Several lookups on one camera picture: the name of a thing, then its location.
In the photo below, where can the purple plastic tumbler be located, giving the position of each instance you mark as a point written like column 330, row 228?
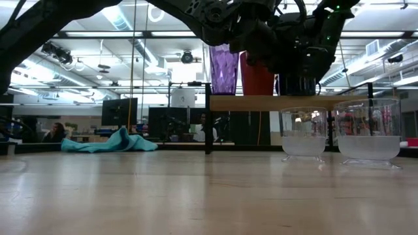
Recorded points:
column 223, row 72

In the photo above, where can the black monitor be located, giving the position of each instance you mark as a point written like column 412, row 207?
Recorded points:
column 119, row 111

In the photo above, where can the black metal rig frame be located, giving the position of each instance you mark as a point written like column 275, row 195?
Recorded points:
column 183, row 147

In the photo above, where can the black ceiling device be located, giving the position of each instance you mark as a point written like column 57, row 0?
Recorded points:
column 58, row 53

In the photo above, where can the large black mug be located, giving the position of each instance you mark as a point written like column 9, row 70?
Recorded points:
column 297, row 88

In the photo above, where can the round black ceiling fixture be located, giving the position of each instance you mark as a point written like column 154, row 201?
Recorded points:
column 186, row 57

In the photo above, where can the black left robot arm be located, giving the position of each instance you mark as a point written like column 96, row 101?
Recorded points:
column 32, row 32

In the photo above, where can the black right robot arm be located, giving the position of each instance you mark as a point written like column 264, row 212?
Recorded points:
column 339, row 8

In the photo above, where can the clear glass cup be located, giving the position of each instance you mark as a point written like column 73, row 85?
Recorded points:
column 369, row 147
column 303, row 145

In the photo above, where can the person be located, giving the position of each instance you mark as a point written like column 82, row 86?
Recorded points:
column 55, row 132
column 200, row 130

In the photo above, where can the white box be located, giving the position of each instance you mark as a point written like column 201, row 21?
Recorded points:
column 183, row 98

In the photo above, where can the orange mug white inside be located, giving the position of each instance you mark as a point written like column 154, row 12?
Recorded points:
column 256, row 83

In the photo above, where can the blue cloth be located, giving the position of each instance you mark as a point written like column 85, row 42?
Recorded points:
column 114, row 143

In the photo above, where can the red box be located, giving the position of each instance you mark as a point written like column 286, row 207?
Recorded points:
column 412, row 142

